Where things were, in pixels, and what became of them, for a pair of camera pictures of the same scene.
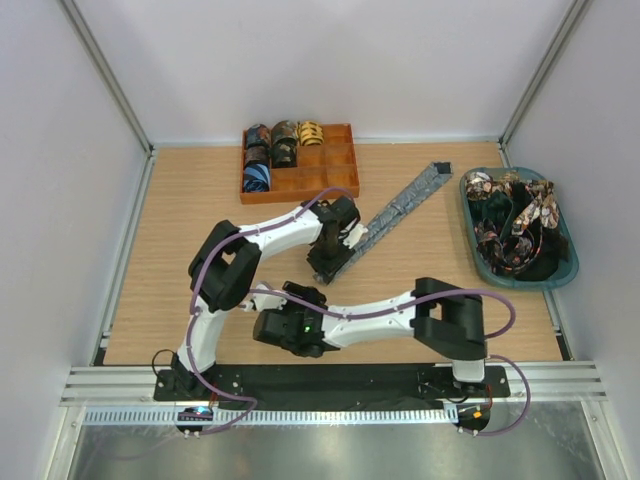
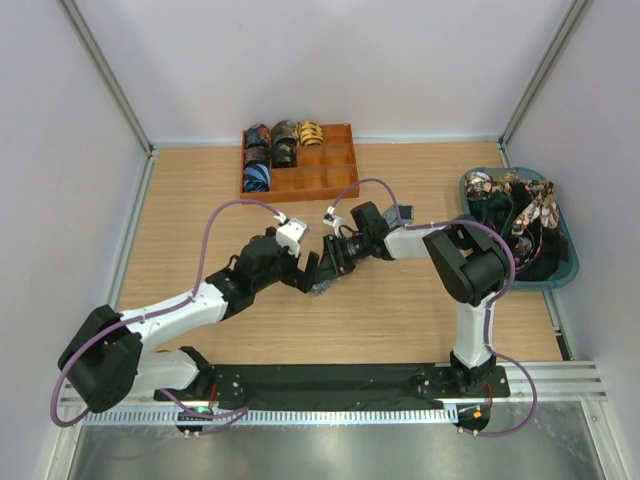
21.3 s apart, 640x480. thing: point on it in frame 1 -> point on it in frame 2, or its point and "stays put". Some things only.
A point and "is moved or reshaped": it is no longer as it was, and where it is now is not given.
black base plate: [331, 387] stays put
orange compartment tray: [319, 168] stays put
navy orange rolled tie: [258, 135] stays put
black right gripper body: [309, 295] -> [345, 252]
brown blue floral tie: [544, 203] stays put
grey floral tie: [392, 215] is moved or reshaped
